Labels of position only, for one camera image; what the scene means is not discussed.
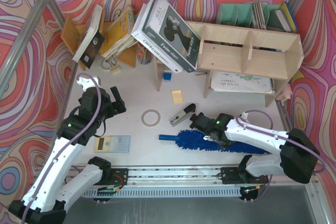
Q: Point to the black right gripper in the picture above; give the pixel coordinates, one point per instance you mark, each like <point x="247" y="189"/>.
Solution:
<point x="198" y="121"/>

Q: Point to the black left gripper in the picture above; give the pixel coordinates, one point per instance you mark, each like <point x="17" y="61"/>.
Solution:
<point x="113" y="106"/>

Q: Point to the blue fluffy duster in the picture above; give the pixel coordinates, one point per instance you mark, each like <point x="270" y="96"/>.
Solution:
<point x="194" y="140"/>

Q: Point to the white black utility knife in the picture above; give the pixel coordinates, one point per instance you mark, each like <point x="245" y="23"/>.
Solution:
<point x="207" y="138"/>

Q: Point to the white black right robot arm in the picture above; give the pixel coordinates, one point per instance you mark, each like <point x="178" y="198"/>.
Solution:
<point x="268" y="152"/>

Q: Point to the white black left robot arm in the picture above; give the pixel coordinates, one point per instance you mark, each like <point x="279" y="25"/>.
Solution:
<point x="50" y="198"/>

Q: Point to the light wooden bookshelf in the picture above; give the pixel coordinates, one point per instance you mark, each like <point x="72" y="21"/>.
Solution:
<point x="253" y="52"/>

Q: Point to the grey black stapler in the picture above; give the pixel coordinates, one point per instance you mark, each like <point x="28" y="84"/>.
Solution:
<point x="186" y="113"/>

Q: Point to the brass padlock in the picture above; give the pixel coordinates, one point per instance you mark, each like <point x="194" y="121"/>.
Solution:
<point x="111" y="66"/>

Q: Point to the blue yellow calculator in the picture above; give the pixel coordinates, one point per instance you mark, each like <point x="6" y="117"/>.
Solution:
<point x="112" y="144"/>

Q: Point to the white spiral notebook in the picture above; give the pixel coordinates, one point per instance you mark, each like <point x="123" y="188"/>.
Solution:
<point x="232" y="82"/>

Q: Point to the yellow sticky note pad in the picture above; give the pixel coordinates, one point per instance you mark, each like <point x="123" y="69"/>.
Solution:
<point x="177" y="96"/>

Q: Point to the pencil holder with pens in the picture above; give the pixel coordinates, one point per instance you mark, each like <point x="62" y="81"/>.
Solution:
<point x="143" y="55"/>

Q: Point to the blue stamp block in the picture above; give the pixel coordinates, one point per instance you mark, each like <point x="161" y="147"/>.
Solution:
<point x="167" y="76"/>

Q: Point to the white book black cover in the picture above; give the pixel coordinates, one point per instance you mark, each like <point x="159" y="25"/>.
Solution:
<point x="90" y="39"/>

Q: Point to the yellow worn book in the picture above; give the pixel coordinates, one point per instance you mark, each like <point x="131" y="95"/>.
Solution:
<point x="118" y="35"/>

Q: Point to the pink pig figure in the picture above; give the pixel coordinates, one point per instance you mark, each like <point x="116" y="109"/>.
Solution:
<point x="285" y="94"/>

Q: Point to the green desk organizer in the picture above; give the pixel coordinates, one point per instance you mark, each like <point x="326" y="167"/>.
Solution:
<point x="242" y="15"/>

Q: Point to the blue yellow book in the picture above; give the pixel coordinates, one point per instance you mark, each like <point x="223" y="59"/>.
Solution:
<point x="285" y="10"/>

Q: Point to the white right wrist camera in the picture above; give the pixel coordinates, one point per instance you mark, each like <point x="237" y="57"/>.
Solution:
<point x="243" y="118"/>

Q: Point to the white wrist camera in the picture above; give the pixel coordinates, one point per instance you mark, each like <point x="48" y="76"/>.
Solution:
<point x="243" y="118"/>
<point x="86" y="82"/>

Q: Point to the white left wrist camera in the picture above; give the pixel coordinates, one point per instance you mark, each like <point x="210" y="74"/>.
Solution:
<point x="86" y="82"/>

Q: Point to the aluminium mounting rail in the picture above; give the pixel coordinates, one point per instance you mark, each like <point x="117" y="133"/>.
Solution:
<point x="134" y="175"/>

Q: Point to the aluminium frame post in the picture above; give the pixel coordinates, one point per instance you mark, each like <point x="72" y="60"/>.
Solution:
<point x="21" y="42"/>

